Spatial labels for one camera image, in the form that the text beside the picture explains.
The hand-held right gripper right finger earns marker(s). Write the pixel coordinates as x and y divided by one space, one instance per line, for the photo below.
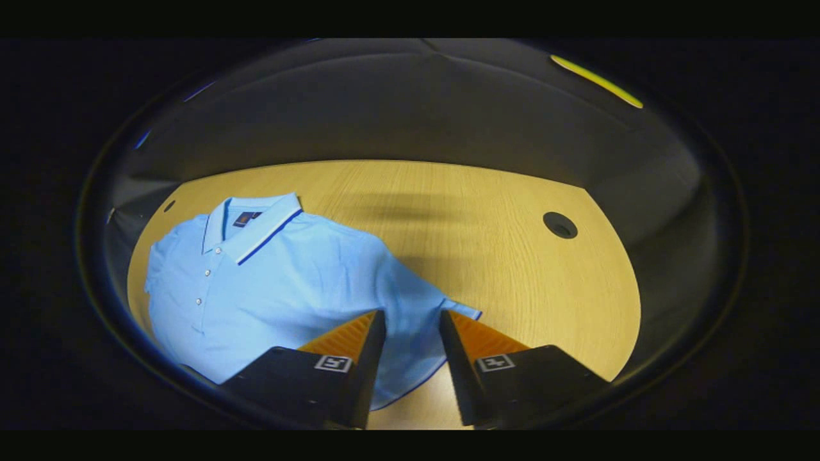
458 378

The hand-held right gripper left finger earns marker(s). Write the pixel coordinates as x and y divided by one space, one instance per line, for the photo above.
368 378

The light blue T-shirt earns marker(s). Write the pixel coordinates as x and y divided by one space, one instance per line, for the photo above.
288 288

